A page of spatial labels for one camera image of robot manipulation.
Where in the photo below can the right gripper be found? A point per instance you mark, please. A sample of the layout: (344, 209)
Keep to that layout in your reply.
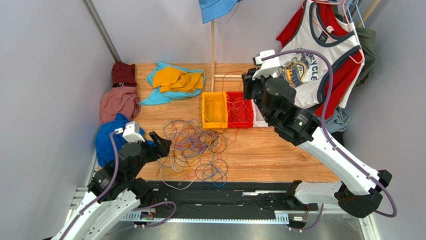
(249, 86)

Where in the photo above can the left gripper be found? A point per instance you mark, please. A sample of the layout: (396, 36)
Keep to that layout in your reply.
(163, 144)

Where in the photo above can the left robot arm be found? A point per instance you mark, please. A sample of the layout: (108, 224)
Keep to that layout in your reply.
(115, 190)

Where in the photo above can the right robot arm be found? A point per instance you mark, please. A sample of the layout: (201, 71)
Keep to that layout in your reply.
(360, 188)

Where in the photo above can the red plastic bin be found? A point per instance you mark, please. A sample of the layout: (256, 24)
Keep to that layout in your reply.
(239, 110)

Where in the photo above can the white plastic bin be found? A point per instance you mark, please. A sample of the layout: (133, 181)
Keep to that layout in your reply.
(258, 120)

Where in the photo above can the yellow plastic bin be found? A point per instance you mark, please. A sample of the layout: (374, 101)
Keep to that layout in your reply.
(214, 111)

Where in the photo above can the wooden stand pole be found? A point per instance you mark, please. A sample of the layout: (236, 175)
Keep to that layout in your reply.
(213, 76)

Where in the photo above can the pink cloth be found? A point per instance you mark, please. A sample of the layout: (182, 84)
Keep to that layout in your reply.
(123, 100)

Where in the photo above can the blue cloth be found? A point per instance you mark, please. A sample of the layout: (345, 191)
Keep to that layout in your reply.
(106, 136)

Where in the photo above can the mustard yellow shirt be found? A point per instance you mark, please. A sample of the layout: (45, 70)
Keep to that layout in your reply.
(172, 79)

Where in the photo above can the maroon cloth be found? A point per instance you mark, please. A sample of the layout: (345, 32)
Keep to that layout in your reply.
(123, 75)

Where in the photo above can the blue bucket hat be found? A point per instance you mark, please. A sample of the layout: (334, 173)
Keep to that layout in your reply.
(214, 9)

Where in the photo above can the grey denim shorts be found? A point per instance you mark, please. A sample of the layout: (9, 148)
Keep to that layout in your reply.
(339, 121)

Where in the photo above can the pink clothes hanger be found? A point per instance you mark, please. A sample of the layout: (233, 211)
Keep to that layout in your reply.
(314, 34)

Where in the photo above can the olive green garment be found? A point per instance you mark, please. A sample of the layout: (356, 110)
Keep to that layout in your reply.
(366, 37)

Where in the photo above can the aluminium corner profile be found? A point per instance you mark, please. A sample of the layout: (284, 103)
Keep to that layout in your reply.
(97, 20)

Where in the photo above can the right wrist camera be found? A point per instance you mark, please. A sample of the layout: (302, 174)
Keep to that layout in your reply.
(265, 68)

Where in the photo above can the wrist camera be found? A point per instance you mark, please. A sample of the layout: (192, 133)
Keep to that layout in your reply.
(131, 132)
(265, 68)

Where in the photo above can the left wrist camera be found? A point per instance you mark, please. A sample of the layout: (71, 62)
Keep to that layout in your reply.
(131, 132)

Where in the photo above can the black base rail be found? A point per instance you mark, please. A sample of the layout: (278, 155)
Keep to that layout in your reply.
(233, 201)

